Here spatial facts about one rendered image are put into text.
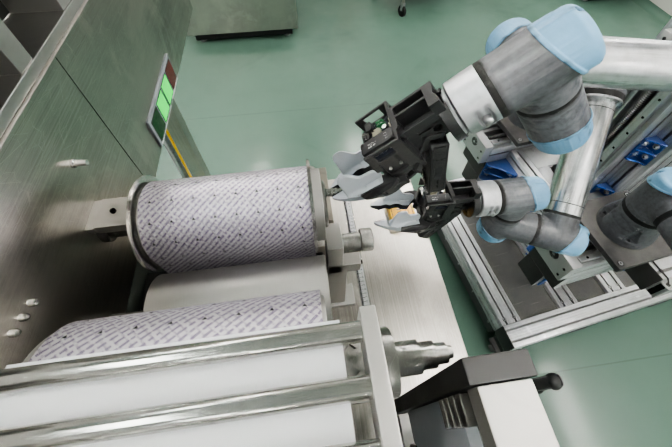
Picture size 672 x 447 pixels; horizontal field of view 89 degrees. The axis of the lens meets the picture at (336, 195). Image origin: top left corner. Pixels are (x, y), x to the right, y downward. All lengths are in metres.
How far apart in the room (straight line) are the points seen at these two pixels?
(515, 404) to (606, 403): 1.78
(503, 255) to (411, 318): 1.05
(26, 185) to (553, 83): 0.59
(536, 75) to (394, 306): 0.59
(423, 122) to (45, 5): 0.55
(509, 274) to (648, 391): 0.75
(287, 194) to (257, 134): 2.01
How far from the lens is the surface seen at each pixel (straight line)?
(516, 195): 0.78
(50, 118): 0.57
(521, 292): 1.79
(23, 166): 0.52
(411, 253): 0.91
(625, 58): 0.69
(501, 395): 0.29
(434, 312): 0.87
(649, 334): 2.30
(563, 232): 0.90
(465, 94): 0.43
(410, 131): 0.44
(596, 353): 2.11
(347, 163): 0.51
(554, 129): 0.51
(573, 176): 0.91
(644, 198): 1.20
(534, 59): 0.43
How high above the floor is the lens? 1.70
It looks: 55 degrees down
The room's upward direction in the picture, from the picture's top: straight up
